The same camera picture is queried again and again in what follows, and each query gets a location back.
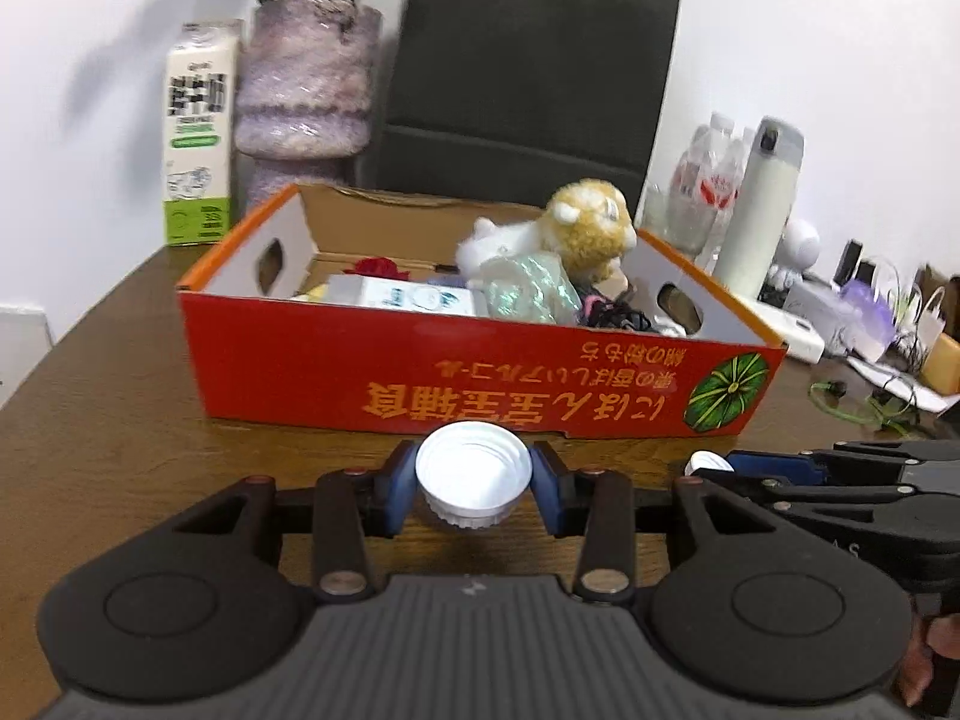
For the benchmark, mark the white thermos bottle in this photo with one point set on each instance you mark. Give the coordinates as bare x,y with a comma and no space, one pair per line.
757,210

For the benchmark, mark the wrapped water bottle pack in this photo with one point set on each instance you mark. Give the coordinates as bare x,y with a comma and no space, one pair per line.
705,172

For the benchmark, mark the small white box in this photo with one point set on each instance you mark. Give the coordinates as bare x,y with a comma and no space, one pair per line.
390,294

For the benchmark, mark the person's right hand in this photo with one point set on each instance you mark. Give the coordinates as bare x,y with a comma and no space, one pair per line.
930,649

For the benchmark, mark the purple gift bag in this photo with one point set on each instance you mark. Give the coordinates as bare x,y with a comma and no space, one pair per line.
870,315

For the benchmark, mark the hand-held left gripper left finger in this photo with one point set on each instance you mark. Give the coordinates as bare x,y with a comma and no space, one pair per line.
401,491

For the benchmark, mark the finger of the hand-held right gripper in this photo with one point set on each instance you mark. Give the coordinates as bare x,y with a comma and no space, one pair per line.
780,466
787,499

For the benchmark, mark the white robot figurine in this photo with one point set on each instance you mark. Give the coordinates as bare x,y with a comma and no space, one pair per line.
796,247

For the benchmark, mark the beige charger plug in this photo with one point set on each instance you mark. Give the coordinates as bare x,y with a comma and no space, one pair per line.
616,283

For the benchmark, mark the black paper bag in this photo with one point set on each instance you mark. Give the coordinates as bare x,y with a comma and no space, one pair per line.
525,75

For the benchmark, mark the white bottle cap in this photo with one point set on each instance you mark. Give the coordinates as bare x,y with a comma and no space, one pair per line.
472,472

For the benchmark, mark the red rose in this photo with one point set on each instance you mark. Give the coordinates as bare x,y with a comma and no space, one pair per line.
375,268

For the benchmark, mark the small paper bag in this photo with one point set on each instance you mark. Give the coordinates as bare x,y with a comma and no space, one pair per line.
941,356

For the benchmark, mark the purple ceramic vase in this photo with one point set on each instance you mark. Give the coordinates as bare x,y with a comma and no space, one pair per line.
307,90

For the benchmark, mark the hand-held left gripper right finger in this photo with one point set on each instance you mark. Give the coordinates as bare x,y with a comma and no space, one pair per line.
544,495

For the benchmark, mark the red cardboard box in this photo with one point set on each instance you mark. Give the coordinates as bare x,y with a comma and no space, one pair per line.
300,367

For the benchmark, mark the wooden desktop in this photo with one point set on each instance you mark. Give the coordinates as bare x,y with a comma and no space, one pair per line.
112,465

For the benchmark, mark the white and yellow plush toy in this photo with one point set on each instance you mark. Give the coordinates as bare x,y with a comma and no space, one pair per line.
592,232

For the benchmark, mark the bubble wrap ball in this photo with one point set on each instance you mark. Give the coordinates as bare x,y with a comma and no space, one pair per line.
525,289

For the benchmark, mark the small white round lid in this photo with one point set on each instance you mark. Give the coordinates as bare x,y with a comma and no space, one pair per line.
705,462

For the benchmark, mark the white milk carton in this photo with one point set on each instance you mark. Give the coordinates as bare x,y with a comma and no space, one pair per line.
199,127

